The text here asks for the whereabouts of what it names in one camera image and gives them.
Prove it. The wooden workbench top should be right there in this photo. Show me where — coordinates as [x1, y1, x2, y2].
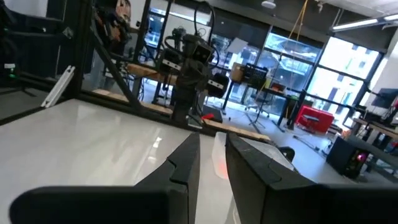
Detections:
[126, 63, 178, 85]

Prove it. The silver aluminium extrusion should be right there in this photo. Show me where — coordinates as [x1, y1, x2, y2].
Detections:
[40, 64, 76, 109]

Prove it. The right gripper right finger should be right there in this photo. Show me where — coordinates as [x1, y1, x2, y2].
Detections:
[225, 133, 398, 224]

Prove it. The red cabinet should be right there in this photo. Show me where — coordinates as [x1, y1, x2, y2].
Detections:
[295, 105, 335, 134]

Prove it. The black left camera cable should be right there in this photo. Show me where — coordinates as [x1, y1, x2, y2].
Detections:
[163, 1, 220, 70]

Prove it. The brown cardboard box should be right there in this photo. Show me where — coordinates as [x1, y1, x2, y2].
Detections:
[230, 62, 246, 83]

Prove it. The black side table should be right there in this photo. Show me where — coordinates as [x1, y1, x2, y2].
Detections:
[262, 88, 304, 129]

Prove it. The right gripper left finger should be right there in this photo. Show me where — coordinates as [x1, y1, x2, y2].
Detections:
[9, 132, 201, 224]

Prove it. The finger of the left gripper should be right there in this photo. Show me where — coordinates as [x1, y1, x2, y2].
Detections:
[206, 73, 231, 98]
[159, 49, 183, 75]

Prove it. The long ceiling light strip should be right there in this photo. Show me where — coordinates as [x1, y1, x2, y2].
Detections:
[330, 14, 398, 32]

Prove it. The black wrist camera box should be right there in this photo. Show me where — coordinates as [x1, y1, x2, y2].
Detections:
[183, 33, 216, 63]

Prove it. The black aluminium table frame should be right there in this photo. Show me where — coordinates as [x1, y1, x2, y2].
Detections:
[0, 0, 224, 136]

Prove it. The black computer monitor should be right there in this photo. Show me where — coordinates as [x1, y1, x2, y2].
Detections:
[371, 87, 398, 110]

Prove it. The black computer tower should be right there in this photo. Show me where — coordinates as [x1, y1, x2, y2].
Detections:
[325, 136, 371, 180]

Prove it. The large glass window wall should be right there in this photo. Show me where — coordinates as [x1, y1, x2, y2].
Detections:
[145, 6, 385, 127]

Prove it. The yellow hanging rope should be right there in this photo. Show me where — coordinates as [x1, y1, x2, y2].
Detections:
[287, 0, 310, 43]

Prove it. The black plastic crate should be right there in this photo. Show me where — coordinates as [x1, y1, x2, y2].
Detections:
[242, 63, 269, 90]

